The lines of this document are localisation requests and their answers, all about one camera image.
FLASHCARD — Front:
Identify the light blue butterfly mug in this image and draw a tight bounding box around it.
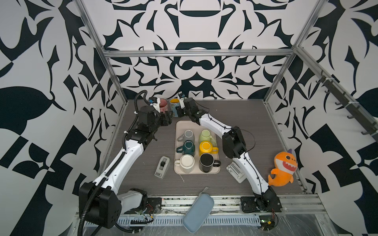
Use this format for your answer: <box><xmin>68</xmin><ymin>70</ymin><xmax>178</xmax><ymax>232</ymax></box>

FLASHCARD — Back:
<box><xmin>169</xmin><ymin>98</ymin><xmax>181</xmax><ymax>118</ymax></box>

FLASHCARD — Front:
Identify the pink ceramic mug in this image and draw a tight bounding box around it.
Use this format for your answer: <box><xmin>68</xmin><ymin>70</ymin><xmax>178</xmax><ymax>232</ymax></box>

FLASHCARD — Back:
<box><xmin>159</xmin><ymin>98</ymin><xmax>168</xmax><ymax>113</ymax></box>

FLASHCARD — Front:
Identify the grey ceramic mug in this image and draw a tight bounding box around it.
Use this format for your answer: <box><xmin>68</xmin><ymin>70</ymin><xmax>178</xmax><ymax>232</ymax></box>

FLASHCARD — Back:
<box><xmin>177</xmin><ymin>130</ymin><xmax>195</xmax><ymax>143</ymax></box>

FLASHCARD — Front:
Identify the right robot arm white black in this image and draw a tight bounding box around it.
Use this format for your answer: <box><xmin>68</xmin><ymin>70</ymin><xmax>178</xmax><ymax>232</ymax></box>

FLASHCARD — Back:
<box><xmin>177</xmin><ymin>98</ymin><xmax>282</xmax><ymax>212</ymax></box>

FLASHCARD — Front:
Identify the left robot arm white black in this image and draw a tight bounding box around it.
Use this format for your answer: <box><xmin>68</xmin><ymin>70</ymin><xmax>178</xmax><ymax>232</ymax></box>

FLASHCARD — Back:
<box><xmin>77</xmin><ymin>106</ymin><xmax>173</xmax><ymax>236</ymax></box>

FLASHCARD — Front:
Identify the light green mug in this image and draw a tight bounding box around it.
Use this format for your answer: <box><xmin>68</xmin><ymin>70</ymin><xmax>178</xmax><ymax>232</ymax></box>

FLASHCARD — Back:
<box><xmin>198</xmin><ymin>129</ymin><xmax>217</xmax><ymax>147</ymax></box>

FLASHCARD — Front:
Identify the dark green mug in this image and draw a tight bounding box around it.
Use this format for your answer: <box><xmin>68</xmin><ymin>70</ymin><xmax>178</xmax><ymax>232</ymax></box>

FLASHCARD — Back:
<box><xmin>176</xmin><ymin>140</ymin><xmax>195</xmax><ymax>156</ymax></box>

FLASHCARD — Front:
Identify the yellow mug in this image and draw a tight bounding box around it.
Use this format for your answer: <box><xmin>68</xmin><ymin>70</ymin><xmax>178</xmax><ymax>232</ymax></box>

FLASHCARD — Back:
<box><xmin>199</xmin><ymin>141</ymin><xmax>219</xmax><ymax>156</ymax></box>

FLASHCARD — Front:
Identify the white cream mug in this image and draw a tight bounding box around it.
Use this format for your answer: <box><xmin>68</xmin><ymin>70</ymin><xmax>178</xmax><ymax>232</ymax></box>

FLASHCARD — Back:
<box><xmin>174</xmin><ymin>154</ymin><xmax>195</xmax><ymax>174</ymax></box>

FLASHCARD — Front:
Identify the black mug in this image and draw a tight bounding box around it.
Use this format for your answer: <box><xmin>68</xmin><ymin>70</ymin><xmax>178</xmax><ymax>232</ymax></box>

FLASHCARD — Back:
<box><xmin>199</xmin><ymin>153</ymin><xmax>221</xmax><ymax>173</ymax></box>

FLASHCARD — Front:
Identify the beige serving tray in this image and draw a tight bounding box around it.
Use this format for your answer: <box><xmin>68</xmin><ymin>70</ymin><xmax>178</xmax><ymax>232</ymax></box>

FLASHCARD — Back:
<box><xmin>173</xmin><ymin>121</ymin><xmax>221</xmax><ymax>175</ymax></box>

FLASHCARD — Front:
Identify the blue-grey pencil case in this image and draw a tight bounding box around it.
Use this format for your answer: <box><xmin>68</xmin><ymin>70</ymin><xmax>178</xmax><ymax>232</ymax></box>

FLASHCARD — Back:
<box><xmin>183</xmin><ymin>187</ymin><xmax>214</xmax><ymax>234</ymax></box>

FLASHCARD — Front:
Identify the orange shark plush toy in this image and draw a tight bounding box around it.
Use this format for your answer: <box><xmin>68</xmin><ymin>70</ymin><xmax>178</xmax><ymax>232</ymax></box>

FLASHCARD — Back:
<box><xmin>268</xmin><ymin>149</ymin><xmax>298</xmax><ymax>187</ymax></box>

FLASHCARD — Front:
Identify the green circuit board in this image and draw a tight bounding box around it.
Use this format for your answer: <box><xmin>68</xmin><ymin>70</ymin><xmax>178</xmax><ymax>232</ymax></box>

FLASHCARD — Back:
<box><xmin>259</xmin><ymin>214</ymin><xmax>279</xmax><ymax>232</ymax></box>

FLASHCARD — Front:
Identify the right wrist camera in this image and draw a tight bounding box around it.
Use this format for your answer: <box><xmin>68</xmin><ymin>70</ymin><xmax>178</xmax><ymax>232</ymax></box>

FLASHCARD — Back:
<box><xmin>178</xmin><ymin>92</ymin><xmax>186</xmax><ymax>109</ymax></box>

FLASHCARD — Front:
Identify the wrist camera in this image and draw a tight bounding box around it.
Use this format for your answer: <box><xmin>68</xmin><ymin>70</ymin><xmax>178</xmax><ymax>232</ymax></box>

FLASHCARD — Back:
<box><xmin>149</xmin><ymin>96</ymin><xmax>160</xmax><ymax>113</ymax></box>
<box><xmin>178</xmin><ymin>92</ymin><xmax>186</xmax><ymax>109</ymax></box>

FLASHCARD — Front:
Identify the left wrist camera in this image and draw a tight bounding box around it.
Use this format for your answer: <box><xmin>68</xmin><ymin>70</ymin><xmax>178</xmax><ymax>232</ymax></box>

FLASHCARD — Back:
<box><xmin>149</xmin><ymin>96</ymin><xmax>160</xmax><ymax>113</ymax></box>

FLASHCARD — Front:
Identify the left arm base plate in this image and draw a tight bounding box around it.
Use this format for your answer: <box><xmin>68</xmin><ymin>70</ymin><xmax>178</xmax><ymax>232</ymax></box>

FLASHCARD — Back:
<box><xmin>130</xmin><ymin>188</ymin><xmax>162</xmax><ymax>214</ymax></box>

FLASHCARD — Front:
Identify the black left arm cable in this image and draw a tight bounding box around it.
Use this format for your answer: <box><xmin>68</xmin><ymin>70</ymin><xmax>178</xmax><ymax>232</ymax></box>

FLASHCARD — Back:
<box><xmin>76</xmin><ymin>90</ymin><xmax>151</xmax><ymax>236</ymax></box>

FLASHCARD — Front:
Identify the white cable duct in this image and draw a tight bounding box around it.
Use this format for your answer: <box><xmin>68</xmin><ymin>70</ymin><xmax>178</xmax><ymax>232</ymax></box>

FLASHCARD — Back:
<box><xmin>118</xmin><ymin>215</ymin><xmax>261</xmax><ymax>227</ymax></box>

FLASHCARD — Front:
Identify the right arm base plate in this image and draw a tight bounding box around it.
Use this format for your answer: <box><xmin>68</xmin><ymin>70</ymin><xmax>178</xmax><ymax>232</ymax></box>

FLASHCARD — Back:
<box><xmin>240</xmin><ymin>187</ymin><xmax>282</xmax><ymax>213</ymax></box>

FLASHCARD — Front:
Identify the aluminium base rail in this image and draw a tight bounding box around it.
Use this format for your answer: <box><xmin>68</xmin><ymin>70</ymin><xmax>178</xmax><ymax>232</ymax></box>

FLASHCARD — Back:
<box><xmin>149</xmin><ymin>194</ymin><xmax>326</xmax><ymax>214</ymax></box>

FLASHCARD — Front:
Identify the wall hook rack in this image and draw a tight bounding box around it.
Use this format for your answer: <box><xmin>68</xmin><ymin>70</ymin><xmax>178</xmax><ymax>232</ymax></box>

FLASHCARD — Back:
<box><xmin>317</xmin><ymin>71</ymin><xmax>378</xmax><ymax>142</ymax></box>

